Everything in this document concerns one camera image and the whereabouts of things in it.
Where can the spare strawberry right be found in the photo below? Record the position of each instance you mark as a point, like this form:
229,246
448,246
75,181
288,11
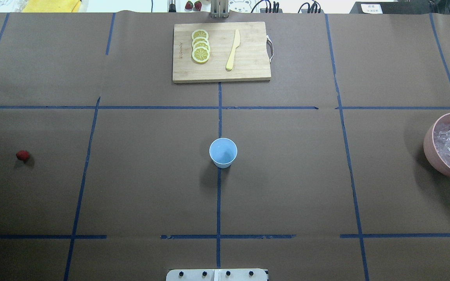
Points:
197,5

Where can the lemon slice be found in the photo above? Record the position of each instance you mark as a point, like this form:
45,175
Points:
199,39
201,47
200,55

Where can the light blue paper cup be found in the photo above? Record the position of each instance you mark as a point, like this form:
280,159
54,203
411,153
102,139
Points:
223,152

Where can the spare strawberry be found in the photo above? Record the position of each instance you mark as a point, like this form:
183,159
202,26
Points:
197,5
190,6

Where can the yellow cloth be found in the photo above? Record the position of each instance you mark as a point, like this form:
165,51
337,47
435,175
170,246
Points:
52,6

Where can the lemon slice nearest handle side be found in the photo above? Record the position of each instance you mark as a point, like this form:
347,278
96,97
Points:
199,33

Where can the spare strawberry left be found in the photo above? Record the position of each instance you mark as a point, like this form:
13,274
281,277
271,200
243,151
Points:
190,6

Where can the red strawberry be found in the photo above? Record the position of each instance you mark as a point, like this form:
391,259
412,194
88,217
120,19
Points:
23,155

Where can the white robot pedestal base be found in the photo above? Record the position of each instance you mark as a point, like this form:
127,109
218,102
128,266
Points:
253,274

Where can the wooden cutting board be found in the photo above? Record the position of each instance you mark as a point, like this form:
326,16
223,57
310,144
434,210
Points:
252,62

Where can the yellow plastic knife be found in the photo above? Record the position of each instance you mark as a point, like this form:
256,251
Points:
236,43

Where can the aluminium frame post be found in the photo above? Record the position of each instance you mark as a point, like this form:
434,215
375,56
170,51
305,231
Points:
219,9

